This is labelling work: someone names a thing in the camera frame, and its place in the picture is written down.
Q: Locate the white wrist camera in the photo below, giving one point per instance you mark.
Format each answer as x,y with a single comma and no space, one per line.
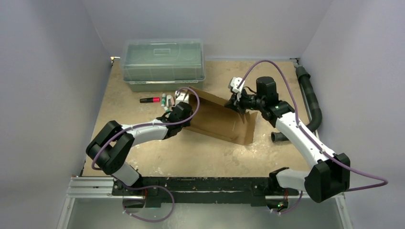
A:
236,85
181,96

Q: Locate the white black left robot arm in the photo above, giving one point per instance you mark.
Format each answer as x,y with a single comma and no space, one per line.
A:
111,146

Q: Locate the red black marker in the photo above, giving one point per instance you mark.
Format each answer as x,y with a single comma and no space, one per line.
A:
150,100

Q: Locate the clear plastic storage bin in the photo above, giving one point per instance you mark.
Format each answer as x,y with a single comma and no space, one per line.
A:
153,65

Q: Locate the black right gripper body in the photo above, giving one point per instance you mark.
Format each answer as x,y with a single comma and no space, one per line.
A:
238,103

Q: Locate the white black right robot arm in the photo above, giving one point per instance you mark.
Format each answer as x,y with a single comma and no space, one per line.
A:
328,176

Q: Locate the brown cardboard box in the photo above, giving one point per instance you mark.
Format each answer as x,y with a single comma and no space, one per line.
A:
214,120

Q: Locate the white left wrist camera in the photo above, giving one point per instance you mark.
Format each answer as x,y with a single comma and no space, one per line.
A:
181,96

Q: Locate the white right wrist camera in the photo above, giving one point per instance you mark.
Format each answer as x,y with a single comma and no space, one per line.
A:
236,85

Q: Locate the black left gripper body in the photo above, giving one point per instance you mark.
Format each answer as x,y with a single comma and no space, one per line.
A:
184,124

